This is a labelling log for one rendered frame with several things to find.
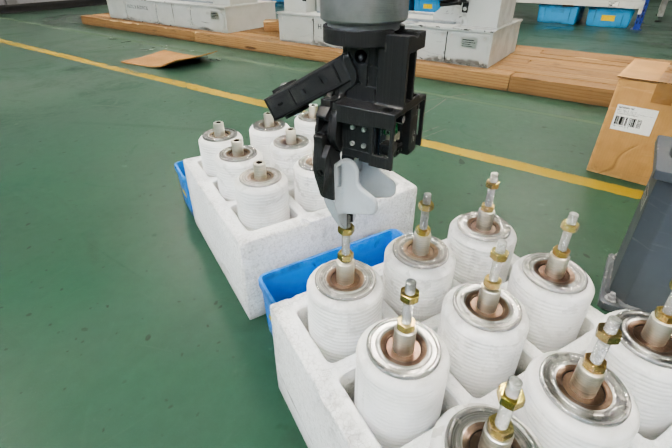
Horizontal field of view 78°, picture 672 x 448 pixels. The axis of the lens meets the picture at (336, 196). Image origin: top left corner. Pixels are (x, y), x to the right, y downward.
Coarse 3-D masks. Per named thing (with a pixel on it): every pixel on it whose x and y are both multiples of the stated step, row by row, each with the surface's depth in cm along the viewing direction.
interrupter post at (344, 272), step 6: (336, 264) 50; (342, 264) 49; (348, 264) 49; (354, 264) 50; (336, 270) 51; (342, 270) 50; (348, 270) 50; (336, 276) 51; (342, 276) 50; (348, 276) 50; (342, 282) 50; (348, 282) 50
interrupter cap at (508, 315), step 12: (468, 288) 50; (456, 300) 48; (468, 300) 48; (504, 300) 48; (516, 300) 48; (456, 312) 47; (468, 312) 46; (480, 312) 47; (504, 312) 47; (516, 312) 46; (480, 324) 45; (492, 324) 45; (504, 324) 45; (516, 324) 45
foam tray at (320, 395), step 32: (512, 256) 67; (288, 320) 55; (288, 352) 54; (320, 352) 51; (576, 352) 51; (288, 384) 59; (320, 384) 47; (352, 384) 50; (448, 384) 47; (320, 416) 48; (352, 416) 44
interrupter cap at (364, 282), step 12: (324, 264) 53; (360, 264) 54; (324, 276) 52; (360, 276) 52; (372, 276) 52; (324, 288) 50; (336, 288) 50; (348, 288) 50; (360, 288) 50; (372, 288) 50; (336, 300) 48; (348, 300) 48
